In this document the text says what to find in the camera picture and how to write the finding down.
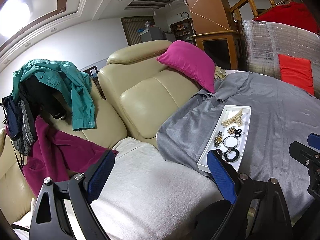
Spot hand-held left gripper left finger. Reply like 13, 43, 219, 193
29, 149, 116, 240

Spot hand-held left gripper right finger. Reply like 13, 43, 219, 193
206, 149, 293, 240

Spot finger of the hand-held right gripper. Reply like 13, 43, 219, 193
289, 141, 320, 167
307, 133, 320, 153

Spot white jewelry tray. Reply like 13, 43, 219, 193
197, 105, 252, 178

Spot silver bangle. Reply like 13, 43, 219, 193
223, 135, 238, 148

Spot grey blanket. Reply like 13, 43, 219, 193
157, 69, 320, 218

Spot magenta garment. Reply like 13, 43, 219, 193
22, 115, 118, 198

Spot white fleece blanket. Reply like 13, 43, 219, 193
12, 137, 225, 240

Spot beige hair claw clip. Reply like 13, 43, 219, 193
221, 108, 244, 127

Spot flat red cushion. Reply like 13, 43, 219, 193
278, 54, 315, 96

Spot beige leather sofa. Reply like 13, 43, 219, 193
0, 39, 204, 205

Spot grey striped garment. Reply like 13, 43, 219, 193
12, 97, 38, 155

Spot teal shirt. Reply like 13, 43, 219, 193
12, 59, 96, 131

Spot black garment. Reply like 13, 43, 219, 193
19, 76, 68, 120

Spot beige patterned cloth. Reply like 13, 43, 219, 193
214, 65, 227, 81

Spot silver foil insulation panel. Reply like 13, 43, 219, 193
237, 20, 320, 95

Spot wooden chair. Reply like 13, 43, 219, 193
82, 65, 103, 98

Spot navy bag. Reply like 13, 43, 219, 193
1, 96, 20, 139

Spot pink pillow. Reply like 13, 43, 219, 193
156, 40, 216, 93

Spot large red beanbag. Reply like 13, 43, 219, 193
251, 2, 320, 34

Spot wooden glass-door cabinet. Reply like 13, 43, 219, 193
191, 30, 242, 71

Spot brown vertical blinds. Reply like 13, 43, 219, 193
121, 16, 156, 46

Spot grey refrigerator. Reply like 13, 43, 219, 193
139, 27, 162, 43

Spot dark bookshelf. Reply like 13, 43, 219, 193
170, 21, 193, 42

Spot wooden partition panel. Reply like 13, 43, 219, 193
177, 0, 234, 34

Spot round ceiling light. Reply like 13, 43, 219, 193
0, 0, 32, 37

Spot black beaded bracelet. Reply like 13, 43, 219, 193
223, 149, 240, 162

